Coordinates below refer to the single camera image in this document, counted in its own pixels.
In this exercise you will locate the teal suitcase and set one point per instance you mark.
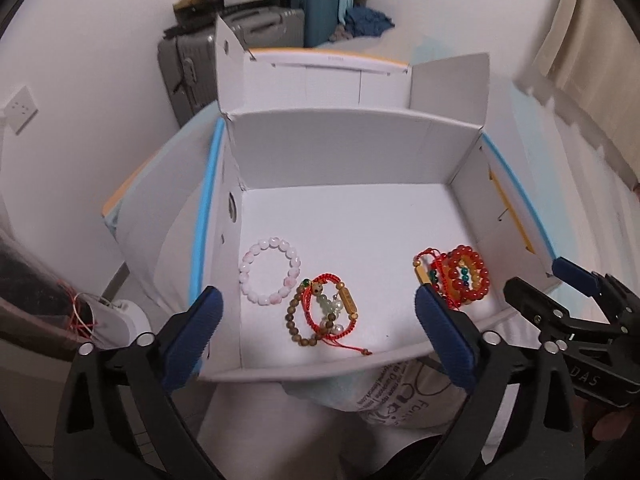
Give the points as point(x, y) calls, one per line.
point(315, 10)

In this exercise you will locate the light teal cloth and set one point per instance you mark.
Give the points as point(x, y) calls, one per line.
point(344, 0)

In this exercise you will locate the dark blue clothing pile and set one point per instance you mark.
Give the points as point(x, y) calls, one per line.
point(370, 22)

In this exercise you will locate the white wall socket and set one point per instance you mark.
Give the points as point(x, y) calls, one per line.
point(20, 109)

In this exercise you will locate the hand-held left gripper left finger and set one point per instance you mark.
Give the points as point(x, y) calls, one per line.
point(192, 340)

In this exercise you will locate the silver suitcase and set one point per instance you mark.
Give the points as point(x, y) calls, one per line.
point(185, 75)

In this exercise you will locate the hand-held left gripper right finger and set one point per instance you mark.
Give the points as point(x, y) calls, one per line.
point(442, 340)

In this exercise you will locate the person's right hand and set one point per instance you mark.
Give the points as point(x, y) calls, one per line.
point(610, 425)

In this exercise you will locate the white cardboard box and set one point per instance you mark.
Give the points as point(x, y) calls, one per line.
point(350, 220)

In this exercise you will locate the dark grey suitcase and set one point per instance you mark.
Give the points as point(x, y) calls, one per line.
point(270, 25)

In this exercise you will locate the wide beige curtain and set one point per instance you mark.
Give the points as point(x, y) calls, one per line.
point(590, 60)

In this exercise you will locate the white power strip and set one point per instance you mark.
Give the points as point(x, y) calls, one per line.
point(120, 320)

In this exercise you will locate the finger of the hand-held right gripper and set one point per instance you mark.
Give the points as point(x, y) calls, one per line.
point(575, 270)
point(540, 310)

